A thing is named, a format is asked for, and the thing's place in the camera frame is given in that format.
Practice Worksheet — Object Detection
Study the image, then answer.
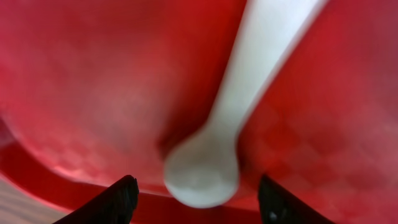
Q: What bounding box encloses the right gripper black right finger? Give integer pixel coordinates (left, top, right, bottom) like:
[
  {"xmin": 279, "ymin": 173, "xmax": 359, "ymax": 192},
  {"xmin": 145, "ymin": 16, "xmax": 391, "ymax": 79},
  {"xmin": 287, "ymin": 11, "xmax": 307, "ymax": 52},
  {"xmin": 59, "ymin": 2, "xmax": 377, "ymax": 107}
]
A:
[{"xmin": 257, "ymin": 175, "xmax": 334, "ymax": 224}]

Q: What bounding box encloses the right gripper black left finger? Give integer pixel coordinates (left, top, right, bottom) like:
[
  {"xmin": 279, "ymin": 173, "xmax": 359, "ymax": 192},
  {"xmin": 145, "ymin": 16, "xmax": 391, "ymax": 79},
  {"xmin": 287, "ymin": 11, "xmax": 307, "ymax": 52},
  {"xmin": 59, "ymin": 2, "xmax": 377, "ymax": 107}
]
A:
[{"xmin": 53, "ymin": 175, "xmax": 139, "ymax": 224}]

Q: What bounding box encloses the white plastic spoon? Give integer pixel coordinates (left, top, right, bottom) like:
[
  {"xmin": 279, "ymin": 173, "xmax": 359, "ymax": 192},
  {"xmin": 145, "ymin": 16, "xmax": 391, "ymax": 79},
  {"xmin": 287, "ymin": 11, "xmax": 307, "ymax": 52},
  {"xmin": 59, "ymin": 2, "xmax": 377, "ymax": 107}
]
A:
[{"xmin": 164, "ymin": 0, "xmax": 325, "ymax": 208}]

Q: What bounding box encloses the red plastic tray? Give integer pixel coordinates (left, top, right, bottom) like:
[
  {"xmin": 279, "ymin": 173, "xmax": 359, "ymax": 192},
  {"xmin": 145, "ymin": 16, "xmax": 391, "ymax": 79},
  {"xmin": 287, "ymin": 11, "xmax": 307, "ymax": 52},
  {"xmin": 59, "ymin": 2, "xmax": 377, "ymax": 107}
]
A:
[{"xmin": 1, "ymin": 0, "xmax": 397, "ymax": 223}]

